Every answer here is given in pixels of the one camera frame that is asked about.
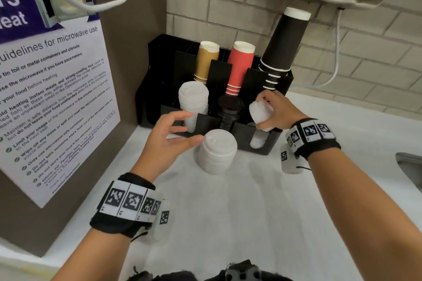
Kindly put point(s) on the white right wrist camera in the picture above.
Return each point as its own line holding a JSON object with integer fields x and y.
{"x": 290, "y": 162}

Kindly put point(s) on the small stack of white lids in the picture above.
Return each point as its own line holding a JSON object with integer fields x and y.
{"x": 260, "y": 112}

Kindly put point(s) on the stack of tan paper cups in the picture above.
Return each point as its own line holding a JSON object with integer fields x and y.
{"x": 205, "y": 63}

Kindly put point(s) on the black left wristband with markers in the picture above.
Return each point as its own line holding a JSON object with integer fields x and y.
{"x": 128, "y": 200}

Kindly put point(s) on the person's right hand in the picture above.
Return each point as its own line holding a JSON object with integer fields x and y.
{"x": 283, "y": 111}

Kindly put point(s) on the brown cabinet side panel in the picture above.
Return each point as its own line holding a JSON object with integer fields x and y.
{"x": 138, "y": 10}

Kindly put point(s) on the black cup and lid organizer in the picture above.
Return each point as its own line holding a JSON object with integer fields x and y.
{"x": 209, "y": 121}

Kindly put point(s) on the short stack of white lids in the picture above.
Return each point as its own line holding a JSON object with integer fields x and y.
{"x": 258, "y": 139}

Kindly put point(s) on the microwave guidelines poster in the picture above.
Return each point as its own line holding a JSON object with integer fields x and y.
{"x": 56, "y": 93}

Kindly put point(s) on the stack of red paper cups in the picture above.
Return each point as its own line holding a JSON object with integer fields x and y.
{"x": 239, "y": 70}

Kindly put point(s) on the person's right forearm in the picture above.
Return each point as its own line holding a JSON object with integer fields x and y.
{"x": 362, "y": 211}

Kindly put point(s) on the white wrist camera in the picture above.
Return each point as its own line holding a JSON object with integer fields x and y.
{"x": 161, "y": 224}
{"x": 290, "y": 162}

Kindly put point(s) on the black right wristband with markers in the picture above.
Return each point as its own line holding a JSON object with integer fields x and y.
{"x": 311, "y": 136}

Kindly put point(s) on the person's left forearm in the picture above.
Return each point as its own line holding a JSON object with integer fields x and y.
{"x": 99, "y": 257}

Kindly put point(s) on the person's right fingers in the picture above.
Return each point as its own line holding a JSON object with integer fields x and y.
{"x": 265, "y": 95}

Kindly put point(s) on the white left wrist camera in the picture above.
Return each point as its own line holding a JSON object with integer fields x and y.
{"x": 161, "y": 224}

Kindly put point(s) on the person's left hand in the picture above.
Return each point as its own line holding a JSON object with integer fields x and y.
{"x": 158, "y": 149}

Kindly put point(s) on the person's left thumb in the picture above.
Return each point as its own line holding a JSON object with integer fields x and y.
{"x": 188, "y": 142}

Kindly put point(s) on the black chest gear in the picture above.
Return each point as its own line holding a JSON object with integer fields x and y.
{"x": 237, "y": 272}

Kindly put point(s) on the tall stack of white lids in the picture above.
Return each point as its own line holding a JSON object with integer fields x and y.
{"x": 194, "y": 98}

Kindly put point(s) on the stack of black paper cups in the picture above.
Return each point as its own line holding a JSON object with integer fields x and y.
{"x": 285, "y": 43}

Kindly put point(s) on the steel sink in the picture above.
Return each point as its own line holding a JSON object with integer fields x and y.
{"x": 410, "y": 168}

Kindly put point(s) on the wide stack of white lids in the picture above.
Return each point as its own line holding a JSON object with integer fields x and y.
{"x": 217, "y": 152}

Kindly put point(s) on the black wristband with markers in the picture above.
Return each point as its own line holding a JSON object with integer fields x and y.
{"x": 311, "y": 136}
{"x": 128, "y": 200}

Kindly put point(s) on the stack of black lids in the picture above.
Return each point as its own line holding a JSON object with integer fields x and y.
{"x": 230, "y": 109}

